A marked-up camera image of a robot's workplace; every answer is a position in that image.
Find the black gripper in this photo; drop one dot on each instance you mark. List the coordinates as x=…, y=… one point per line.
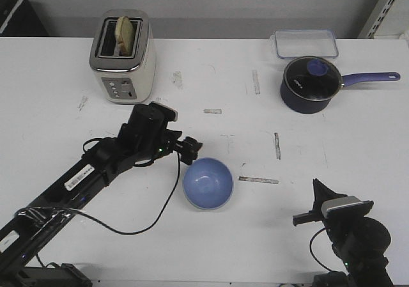
x=187, y=148
x=321, y=193

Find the glass lid with blue knob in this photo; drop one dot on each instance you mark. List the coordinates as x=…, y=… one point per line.
x=312, y=78

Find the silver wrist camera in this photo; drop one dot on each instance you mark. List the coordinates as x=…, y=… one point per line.
x=169, y=113
x=345, y=207

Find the perforated metal shelf post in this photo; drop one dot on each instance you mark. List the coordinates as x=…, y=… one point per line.
x=388, y=20

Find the black box in corner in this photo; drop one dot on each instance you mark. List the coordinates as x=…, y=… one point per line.
x=19, y=19

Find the dark blue saucepan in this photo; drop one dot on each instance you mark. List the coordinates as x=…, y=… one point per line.
x=304, y=106

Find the clear plastic food container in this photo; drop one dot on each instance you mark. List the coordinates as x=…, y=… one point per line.
x=295, y=43

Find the cream and chrome toaster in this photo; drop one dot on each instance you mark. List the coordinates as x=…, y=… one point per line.
x=124, y=79

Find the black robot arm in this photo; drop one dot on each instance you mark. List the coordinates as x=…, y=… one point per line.
x=357, y=240
x=143, y=139

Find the bread slice in toaster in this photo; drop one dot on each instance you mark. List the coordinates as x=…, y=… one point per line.
x=124, y=35

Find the blue bowl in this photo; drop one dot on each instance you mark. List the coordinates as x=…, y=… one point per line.
x=208, y=184

